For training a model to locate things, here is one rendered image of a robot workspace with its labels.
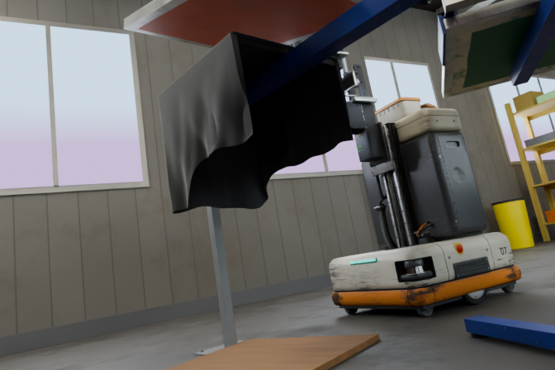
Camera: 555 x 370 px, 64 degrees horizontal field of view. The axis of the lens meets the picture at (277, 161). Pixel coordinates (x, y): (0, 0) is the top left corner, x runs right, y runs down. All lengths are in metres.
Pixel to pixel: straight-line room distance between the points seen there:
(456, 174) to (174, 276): 2.49
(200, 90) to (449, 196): 1.27
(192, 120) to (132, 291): 2.55
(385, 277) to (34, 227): 2.67
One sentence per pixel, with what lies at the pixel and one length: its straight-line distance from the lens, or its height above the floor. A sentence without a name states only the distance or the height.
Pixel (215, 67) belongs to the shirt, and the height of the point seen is 0.88.
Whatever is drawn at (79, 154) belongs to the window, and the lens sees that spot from 3.90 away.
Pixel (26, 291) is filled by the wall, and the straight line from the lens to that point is 3.75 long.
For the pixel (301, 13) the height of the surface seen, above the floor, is 1.09.
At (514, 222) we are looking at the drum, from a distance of 6.06.
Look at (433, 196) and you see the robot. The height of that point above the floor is 0.49.
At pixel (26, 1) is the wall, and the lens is 4.48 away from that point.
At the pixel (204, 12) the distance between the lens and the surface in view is 1.56.
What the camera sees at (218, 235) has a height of 0.46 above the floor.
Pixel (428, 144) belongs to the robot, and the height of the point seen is 0.73.
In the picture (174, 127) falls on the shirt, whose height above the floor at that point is 0.80.
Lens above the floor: 0.31
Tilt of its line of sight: 13 degrees up
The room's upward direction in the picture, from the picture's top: 9 degrees counter-clockwise
